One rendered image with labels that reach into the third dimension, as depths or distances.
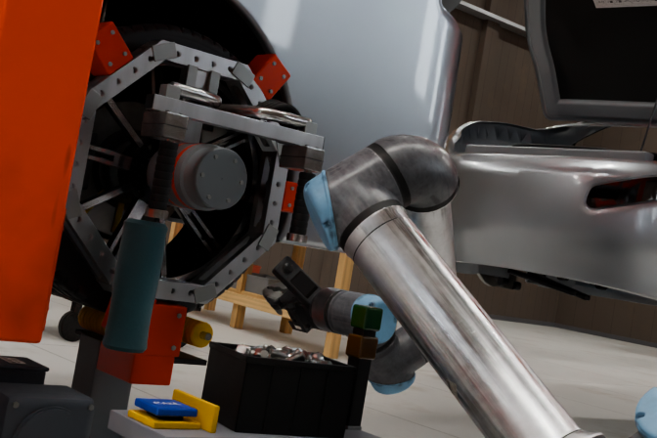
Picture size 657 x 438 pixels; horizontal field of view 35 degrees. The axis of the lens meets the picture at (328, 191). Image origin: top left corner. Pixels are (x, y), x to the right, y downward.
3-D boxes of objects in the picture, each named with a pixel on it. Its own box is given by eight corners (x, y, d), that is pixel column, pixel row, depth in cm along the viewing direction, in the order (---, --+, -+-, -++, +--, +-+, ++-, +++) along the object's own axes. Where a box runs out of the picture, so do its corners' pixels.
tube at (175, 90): (190, 115, 222) (198, 67, 222) (240, 116, 207) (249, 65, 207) (117, 98, 211) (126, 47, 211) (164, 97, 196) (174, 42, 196)
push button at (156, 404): (172, 413, 158) (174, 399, 158) (196, 424, 152) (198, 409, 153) (132, 412, 154) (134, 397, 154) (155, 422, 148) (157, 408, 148)
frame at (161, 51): (248, 307, 242) (287, 81, 245) (265, 312, 237) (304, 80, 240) (31, 283, 208) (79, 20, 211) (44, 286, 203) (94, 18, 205)
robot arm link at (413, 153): (426, 94, 166) (447, 305, 220) (362, 131, 163) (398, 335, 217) (469, 137, 160) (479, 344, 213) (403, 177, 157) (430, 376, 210)
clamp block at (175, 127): (161, 141, 202) (165, 114, 203) (185, 142, 195) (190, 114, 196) (139, 135, 199) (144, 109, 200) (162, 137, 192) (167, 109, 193)
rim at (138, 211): (240, 181, 268) (132, 20, 246) (292, 187, 250) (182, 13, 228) (101, 316, 246) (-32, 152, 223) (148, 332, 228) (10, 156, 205)
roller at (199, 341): (151, 328, 250) (155, 305, 251) (217, 350, 227) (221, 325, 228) (130, 327, 247) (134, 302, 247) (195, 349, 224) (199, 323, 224)
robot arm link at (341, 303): (376, 357, 199) (356, 316, 196) (335, 346, 209) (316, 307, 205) (407, 328, 204) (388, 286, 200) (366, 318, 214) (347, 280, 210)
